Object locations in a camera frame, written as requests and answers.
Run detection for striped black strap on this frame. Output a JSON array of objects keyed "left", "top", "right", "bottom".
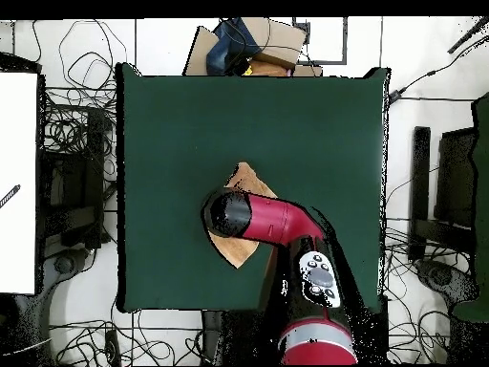
[{"left": 0, "top": 183, "right": 21, "bottom": 209}]

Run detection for white panel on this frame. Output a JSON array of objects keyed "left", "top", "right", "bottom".
[{"left": 0, "top": 71, "right": 39, "bottom": 295}]

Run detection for grey square floor frame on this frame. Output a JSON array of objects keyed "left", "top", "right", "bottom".
[{"left": 291, "top": 16, "right": 349, "bottom": 65}]

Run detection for tangle of black cables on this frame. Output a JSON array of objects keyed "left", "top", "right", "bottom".
[{"left": 43, "top": 18, "right": 127, "bottom": 184}]

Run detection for black power adapter cable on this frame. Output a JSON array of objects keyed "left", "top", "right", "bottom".
[{"left": 387, "top": 35, "right": 489, "bottom": 106}]

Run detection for black stand base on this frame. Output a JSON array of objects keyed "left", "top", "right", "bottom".
[
  {"left": 43, "top": 248, "right": 93, "bottom": 284},
  {"left": 415, "top": 257, "right": 480, "bottom": 307}
]

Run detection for dark green table cloth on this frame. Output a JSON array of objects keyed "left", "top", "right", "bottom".
[{"left": 115, "top": 62, "right": 392, "bottom": 313}]

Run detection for black rod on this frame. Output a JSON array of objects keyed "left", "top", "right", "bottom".
[{"left": 447, "top": 16, "right": 489, "bottom": 54}]

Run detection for black equipment rack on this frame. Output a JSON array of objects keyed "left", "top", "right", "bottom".
[{"left": 39, "top": 106, "right": 112, "bottom": 249}]

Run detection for orange terry towel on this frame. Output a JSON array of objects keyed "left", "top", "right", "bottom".
[{"left": 207, "top": 161, "right": 279, "bottom": 270}]

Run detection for black chair frame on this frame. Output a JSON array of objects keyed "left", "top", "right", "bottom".
[{"left": 408, "top": 125, "right": 478, "bottom": 261}]

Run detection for brown cardboard box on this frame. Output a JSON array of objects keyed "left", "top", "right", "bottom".
[{"left": 240, "top": 16, "right": 308, "bottom": 70}]

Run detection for blue jeans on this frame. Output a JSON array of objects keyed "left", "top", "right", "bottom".
[{"left": 205, "top": 17, "right": 263, "bottom": 76}]

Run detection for flat brown cardboard sheet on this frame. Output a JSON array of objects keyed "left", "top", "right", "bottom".
[{"left": 182, "top": 25, "right": 221, "bottom": 76}]

